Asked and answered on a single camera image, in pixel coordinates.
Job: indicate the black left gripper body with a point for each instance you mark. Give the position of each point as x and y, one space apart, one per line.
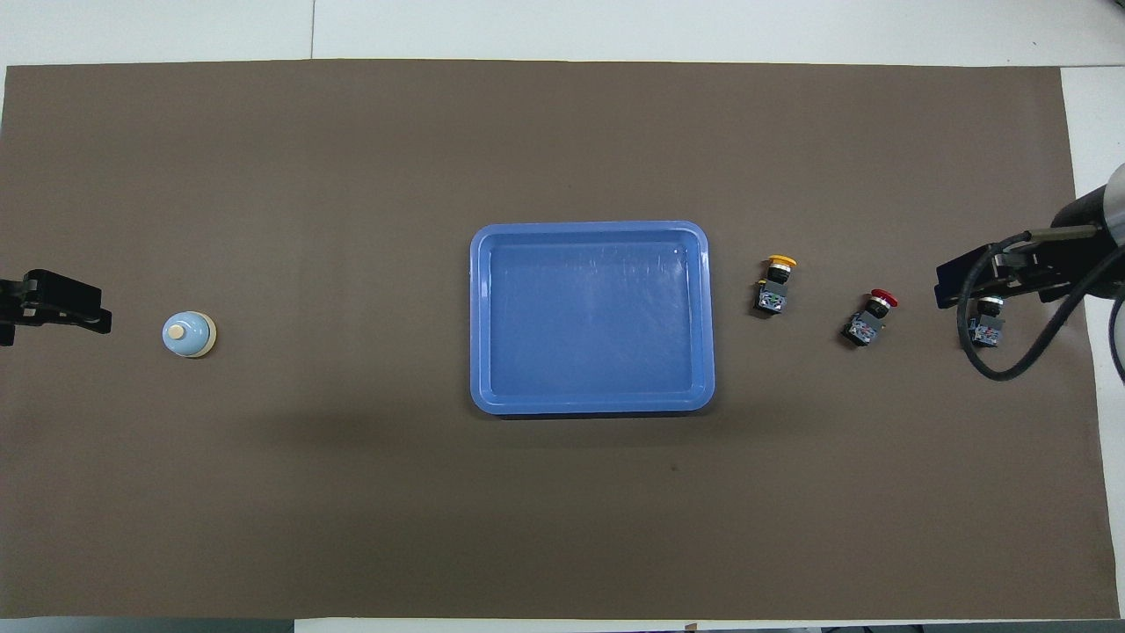
10 303

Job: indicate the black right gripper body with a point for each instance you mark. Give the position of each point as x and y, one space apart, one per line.
1055 264

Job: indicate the green push button switch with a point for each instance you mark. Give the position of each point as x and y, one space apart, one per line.
986 332

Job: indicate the red push button switch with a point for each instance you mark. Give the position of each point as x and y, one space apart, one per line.
866 325

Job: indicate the yellow push button switch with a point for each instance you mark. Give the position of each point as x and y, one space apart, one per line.
773 294

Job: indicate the light blue call bell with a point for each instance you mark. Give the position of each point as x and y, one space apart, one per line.
186 336

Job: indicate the blue plastic tray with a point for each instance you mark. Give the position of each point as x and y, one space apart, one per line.
589 325

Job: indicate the brown table mat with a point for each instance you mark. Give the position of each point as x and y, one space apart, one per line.
352 492

